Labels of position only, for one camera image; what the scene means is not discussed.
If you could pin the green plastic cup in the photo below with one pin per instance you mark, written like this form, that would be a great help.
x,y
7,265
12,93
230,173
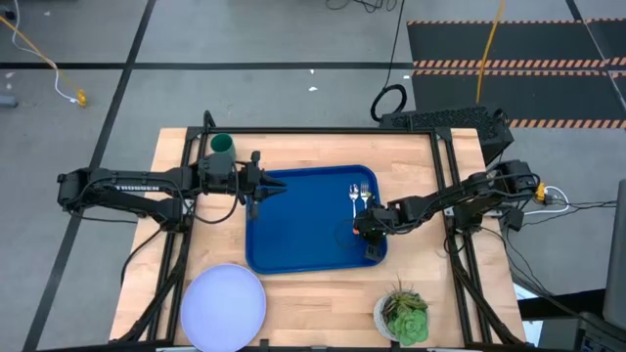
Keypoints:
x,y
222,145

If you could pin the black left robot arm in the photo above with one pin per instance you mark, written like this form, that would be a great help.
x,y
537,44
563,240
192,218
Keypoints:
x,y
137,183

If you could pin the succulent plant in white pot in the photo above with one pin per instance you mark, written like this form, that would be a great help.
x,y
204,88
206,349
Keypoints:
x,y
408,325

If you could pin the small grey floor box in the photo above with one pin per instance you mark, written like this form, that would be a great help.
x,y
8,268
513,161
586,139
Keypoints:
x,y
7,101

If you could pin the small black adapter box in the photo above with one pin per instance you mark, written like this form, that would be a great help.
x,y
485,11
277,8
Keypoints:
x,y
513,219

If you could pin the black mat with hazard stripes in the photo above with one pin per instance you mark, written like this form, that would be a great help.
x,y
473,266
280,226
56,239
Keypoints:
x,y
538,44

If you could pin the yellow power plug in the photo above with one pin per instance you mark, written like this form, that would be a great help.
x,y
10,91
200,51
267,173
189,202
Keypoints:
x,y
539,191

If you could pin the grey cabinet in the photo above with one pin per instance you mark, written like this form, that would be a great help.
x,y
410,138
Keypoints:
x,y
616,254

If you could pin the blue plastic tray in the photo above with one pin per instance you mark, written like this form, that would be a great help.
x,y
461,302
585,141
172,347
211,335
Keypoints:
x,y
303,230

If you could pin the dark equipment case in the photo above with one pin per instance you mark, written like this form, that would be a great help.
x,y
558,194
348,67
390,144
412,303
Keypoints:
x,y
587,337

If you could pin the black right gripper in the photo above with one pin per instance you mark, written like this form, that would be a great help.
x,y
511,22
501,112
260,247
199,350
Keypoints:
x,y
374,222

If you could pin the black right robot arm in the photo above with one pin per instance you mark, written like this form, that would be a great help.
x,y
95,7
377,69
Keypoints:
x,y
440,198

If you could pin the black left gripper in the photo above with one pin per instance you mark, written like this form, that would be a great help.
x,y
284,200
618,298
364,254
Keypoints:
x,y
254,183

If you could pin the black perforated equipment box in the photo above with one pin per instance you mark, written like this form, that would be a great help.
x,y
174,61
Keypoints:
x,y
450,117

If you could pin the lavender round plate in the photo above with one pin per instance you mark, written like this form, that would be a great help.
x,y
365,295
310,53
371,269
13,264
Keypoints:
x,y
222,310

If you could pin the black floor beam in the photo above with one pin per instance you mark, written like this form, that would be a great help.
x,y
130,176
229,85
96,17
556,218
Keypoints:
x,y
562,303

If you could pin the black aluminium table frame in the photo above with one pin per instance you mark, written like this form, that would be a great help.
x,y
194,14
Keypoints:
x,y
313,130

